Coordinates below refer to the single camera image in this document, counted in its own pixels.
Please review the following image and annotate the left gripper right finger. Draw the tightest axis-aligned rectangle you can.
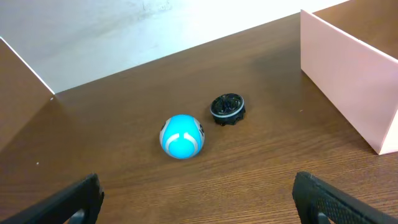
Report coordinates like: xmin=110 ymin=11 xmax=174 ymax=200
xmin=292 ymin=171 xmax=397 ymax=224

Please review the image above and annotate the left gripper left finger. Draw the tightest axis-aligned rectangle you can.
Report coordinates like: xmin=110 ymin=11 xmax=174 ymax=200
xmin=2 ymin=174 xmax=104 ymax=223

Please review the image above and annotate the blue robot ball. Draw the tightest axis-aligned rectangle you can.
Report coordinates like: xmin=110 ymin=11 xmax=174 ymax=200
xmin=159 ymin=114 xmax=205 ymax=159

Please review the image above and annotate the black round wheel cap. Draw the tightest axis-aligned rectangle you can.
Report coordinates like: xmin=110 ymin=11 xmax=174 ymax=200
xmin=210 ymin=93 xmax=246 ymax=126

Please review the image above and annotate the pink cardboard box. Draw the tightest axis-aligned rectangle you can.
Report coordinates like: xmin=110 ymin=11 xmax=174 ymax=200
xmin=300 ymin=0 xmax=397 ymax=155

